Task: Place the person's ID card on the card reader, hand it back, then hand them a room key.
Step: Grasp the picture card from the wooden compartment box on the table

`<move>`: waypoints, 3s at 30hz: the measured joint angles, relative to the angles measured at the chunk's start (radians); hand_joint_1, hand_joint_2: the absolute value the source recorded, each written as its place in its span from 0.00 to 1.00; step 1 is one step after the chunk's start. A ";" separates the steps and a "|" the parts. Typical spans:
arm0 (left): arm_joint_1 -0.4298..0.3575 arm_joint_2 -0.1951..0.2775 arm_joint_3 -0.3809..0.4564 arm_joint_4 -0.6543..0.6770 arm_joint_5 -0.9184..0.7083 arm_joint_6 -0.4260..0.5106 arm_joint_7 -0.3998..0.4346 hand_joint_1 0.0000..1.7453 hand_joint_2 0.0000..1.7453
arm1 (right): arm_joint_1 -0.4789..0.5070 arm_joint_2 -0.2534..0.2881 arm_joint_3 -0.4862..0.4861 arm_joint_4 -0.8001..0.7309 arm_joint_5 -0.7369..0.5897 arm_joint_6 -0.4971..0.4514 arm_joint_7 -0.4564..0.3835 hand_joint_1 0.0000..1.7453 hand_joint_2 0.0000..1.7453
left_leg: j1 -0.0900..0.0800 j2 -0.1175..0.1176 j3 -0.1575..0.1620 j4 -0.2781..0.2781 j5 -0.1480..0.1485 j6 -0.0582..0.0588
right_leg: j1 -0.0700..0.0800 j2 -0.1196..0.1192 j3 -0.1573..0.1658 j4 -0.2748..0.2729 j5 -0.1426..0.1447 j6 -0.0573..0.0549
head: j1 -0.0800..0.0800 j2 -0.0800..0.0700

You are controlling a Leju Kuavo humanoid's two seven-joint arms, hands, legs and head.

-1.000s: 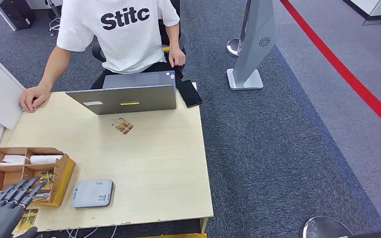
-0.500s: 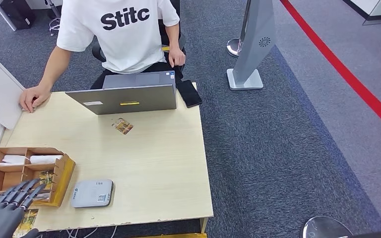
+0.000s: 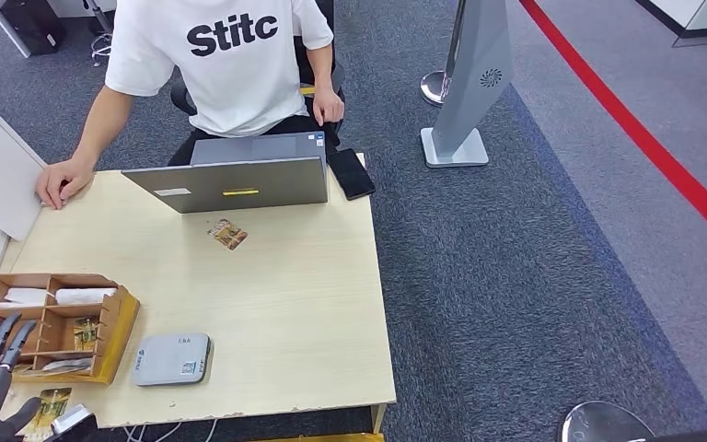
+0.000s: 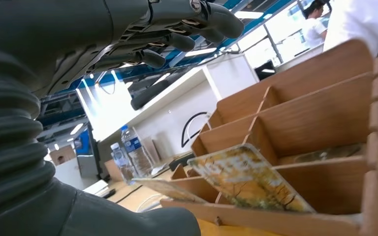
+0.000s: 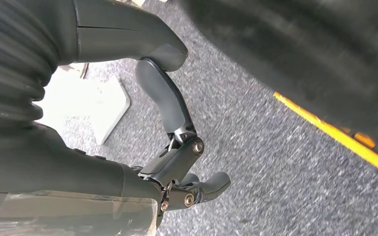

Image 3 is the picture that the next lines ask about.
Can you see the white partition panel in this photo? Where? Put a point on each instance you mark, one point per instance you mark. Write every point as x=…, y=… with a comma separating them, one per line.
x=0, y=177

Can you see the white cabinet with black base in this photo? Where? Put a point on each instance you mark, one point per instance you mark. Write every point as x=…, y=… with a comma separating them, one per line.
x=695, y=15

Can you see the wooden card organizer box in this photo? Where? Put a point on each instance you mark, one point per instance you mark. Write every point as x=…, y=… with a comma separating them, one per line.
x=112, y=329

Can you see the grey kiosk stand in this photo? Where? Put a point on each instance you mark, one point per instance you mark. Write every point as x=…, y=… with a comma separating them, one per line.
x=472, y=79

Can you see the chrome chair base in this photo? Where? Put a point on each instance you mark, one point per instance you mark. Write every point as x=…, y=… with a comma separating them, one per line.
x=100, y=43

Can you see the white paper roll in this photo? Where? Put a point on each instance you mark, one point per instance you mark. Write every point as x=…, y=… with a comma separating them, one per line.
x=85, y=296
x=24, y=297

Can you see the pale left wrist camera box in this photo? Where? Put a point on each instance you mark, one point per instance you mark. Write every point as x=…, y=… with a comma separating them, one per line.
x=71, y=418

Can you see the person's right forearm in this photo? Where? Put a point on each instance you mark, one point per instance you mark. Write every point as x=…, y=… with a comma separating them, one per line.
x=102, y=125

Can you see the pale card lying flat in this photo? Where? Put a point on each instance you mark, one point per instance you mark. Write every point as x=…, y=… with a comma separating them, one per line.
x=67, y=366

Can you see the black bag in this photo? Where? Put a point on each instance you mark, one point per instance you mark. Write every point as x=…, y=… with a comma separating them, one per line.
x=31, y=25

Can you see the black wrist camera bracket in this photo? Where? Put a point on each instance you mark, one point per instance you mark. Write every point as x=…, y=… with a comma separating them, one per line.
x=82, y=432

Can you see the red floor tape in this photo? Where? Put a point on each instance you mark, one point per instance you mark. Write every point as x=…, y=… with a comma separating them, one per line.
x=634, y=128

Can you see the light wooden table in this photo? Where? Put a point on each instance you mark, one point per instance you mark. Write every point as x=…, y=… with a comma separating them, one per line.
x=268, y=305

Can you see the person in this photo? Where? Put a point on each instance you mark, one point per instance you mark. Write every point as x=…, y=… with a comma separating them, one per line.
x=225, y=85

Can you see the grey laptop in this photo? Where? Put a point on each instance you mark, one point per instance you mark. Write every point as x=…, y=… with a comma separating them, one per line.
x=237, y=183

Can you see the black smartphone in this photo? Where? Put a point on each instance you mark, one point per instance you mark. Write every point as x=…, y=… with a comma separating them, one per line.
x=350, y=175

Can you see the person's right hand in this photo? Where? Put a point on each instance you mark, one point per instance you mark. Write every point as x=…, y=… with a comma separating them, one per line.
x=64, y=182

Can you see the white desk panel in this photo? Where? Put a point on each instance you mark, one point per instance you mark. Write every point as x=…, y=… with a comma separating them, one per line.
x=3, y=27

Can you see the person's hand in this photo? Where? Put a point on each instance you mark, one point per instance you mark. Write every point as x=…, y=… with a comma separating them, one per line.
x=328, y=107
x=64, y=182

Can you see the chrome stanchion base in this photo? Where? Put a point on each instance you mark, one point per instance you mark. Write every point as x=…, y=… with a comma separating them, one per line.
x=433, y=88
x=600, y=424

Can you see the person's left hand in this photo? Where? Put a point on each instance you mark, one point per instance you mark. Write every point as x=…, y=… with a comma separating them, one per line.
x=328, y=107

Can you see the gold patterned room key card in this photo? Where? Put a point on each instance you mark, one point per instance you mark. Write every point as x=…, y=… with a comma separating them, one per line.
x=228, y=235
x=86, y=333
x=54, y=405

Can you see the person's left forearm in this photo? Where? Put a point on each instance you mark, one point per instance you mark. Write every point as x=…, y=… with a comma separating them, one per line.
x=322, y=68

